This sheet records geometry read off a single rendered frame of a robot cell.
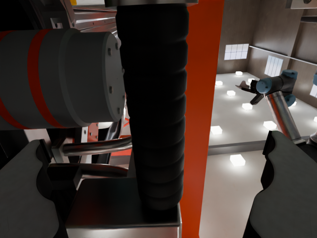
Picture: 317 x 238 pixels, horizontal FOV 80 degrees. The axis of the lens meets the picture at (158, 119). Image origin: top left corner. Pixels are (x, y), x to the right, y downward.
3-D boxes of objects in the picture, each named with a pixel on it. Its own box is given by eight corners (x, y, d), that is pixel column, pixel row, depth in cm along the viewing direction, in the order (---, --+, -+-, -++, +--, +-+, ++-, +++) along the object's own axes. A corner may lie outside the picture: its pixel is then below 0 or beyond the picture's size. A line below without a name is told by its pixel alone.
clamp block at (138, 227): (56, 229, 14) (75, 266, 16) (183, 225, 14) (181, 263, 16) (81, 176, 18) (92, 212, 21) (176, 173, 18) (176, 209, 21)
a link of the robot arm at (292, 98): (299, 92, 102) (294, 107, 106) (281, 86, 111) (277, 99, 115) (288, 95, 100) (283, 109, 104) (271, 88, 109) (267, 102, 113)
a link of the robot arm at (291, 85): (286, 74, 95) (280, 95, 100) (303, 71, 98) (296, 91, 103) (273, 71, 101) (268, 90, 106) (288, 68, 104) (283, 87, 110)
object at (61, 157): (48, 147, 36) (64, 186, 41) (151, 143, 35) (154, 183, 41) (81, 106, 51) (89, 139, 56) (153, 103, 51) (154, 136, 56)
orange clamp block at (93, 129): (61, 139, 54) (75, 143, 62) (88, 138, 53) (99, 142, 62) (63, 114, 55) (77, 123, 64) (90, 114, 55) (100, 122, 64)
